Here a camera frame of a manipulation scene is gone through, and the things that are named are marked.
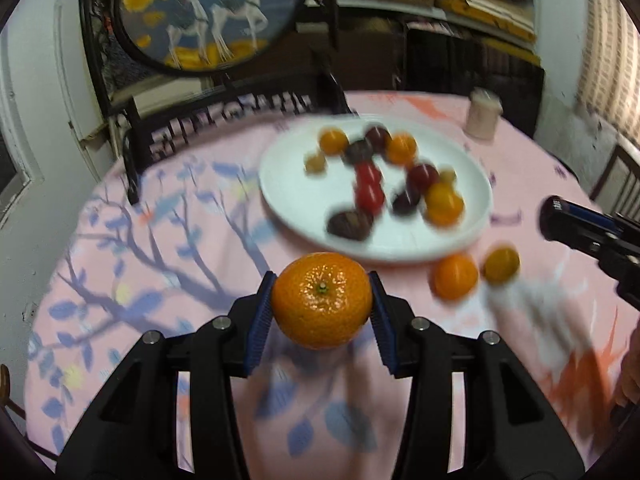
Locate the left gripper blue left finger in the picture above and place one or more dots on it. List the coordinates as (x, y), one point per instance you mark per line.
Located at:
(259, 325)

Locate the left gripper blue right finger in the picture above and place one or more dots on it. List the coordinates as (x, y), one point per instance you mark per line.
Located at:
(382, 323)

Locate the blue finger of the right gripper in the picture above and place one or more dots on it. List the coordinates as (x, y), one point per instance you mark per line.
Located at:
(573, 225)

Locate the big mandarin with stem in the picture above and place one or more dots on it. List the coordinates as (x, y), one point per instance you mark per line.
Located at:
(322, 300)

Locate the dark cherry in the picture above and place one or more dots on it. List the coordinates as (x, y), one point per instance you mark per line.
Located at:
(406, 201)

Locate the red cherry tomato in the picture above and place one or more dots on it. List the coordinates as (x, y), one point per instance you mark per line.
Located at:
(367, 173)
(370, 199)

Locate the tan longan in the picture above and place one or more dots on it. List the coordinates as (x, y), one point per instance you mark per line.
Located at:
(315, 163)
(447, 175)

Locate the large dark red plum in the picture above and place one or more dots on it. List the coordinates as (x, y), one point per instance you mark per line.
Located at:
(421, 177)

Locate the small orange kumquat fruit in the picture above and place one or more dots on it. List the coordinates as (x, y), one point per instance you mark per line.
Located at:
(333, 141)

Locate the person's right hand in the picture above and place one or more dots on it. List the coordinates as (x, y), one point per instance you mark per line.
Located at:
(627, 390)

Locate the dark wooden chair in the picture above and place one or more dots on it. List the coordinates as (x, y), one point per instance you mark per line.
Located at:
(617, 189)

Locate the yellow-green orange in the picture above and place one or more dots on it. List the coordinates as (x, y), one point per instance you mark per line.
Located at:
(501, 265)

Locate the small mandarin behind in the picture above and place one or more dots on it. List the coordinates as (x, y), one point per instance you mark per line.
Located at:
(454, 277)

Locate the large orange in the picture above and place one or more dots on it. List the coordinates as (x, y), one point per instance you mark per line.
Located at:
(443, 205)

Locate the white oval plate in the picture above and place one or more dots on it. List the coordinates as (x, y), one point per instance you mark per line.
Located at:
(304, 203)

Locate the white beverage can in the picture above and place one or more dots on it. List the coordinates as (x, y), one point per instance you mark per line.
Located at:
(483, 116)

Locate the red cherry tomato on plate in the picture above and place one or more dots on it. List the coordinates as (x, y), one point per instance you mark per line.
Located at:
(367, 173)

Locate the small orange on plate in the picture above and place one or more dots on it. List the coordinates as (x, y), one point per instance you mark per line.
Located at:
(401, 150)

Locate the dark plum on plate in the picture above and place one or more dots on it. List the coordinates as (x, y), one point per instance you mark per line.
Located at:
(378, 137)

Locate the dark chair at right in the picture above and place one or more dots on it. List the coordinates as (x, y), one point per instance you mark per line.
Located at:
(437, 63)

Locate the black carved wooden stand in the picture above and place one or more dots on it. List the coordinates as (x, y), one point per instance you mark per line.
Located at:
(158, 114)

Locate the round deer embroidery screen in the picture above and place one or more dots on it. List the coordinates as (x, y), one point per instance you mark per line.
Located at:
(201, 37)

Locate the window with white frame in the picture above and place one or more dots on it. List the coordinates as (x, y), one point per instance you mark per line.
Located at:
(27, 171)

